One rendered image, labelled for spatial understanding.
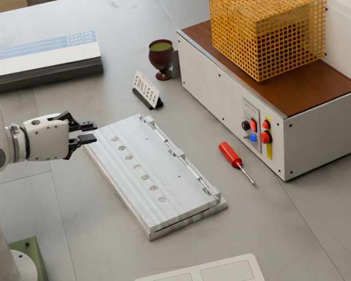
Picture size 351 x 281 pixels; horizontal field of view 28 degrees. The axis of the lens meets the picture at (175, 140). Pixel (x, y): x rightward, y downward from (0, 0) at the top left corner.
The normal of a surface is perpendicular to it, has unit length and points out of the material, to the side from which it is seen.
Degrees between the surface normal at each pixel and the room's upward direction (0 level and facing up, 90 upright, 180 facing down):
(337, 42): 90
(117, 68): 0
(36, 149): 91
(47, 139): 87
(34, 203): 0
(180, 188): 0
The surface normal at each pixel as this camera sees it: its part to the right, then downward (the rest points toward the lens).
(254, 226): -0.11, -0.80
